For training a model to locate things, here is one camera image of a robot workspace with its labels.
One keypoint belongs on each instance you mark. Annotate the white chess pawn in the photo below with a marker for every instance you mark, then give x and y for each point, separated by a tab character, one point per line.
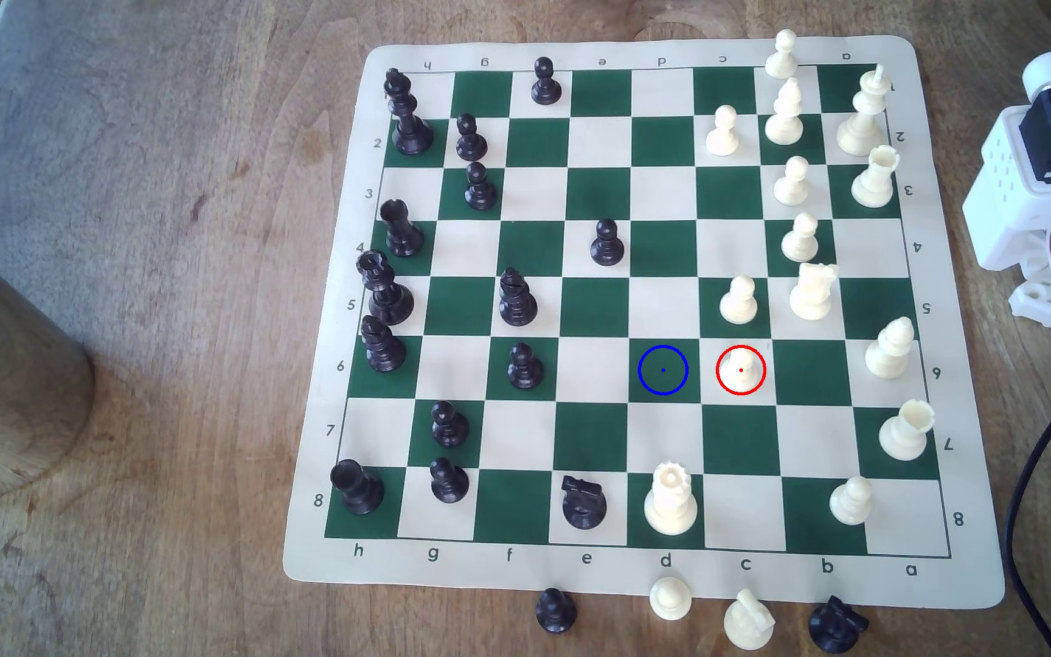
722	132
781	57
742	374
852	502
792	182
739	301
671	600
800	239

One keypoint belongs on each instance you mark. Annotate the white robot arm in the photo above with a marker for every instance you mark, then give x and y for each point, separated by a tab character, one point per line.
1004	201

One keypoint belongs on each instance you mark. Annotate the black chess bishop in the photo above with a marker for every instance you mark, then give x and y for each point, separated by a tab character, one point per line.
381	345
516	299

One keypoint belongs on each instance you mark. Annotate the black chess pawn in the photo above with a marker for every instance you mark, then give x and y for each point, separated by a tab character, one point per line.
556	611
524	367
480	188
449	425
545	82
448	482
470	139
608	244

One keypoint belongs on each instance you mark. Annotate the green and white chess mat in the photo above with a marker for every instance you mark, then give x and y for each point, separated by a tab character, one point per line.
535	246

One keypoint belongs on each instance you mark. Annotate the black chess queen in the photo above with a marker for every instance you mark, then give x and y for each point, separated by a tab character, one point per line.
386	292

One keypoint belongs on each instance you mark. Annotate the black chess rook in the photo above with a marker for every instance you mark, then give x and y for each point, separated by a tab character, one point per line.
357	488
401	231

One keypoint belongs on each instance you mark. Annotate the black chess knight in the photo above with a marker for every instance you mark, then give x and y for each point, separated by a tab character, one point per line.
583	505
834	625

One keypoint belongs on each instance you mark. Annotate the white chess queen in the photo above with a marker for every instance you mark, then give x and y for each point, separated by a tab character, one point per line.
671	502

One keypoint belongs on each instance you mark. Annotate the black chess king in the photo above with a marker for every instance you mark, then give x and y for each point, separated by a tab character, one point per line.
409	123

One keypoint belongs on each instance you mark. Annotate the white chess knight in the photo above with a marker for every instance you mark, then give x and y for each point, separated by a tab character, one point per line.
813	292
748	620

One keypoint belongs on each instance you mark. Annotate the white chess bishop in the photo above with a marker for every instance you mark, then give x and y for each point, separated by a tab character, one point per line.
890	349
785	114

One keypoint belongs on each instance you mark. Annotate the white chess rook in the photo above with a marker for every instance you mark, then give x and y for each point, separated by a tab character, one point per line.
876	178
906	432

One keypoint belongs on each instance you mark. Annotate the white chess king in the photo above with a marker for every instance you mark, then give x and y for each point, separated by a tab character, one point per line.
861	123

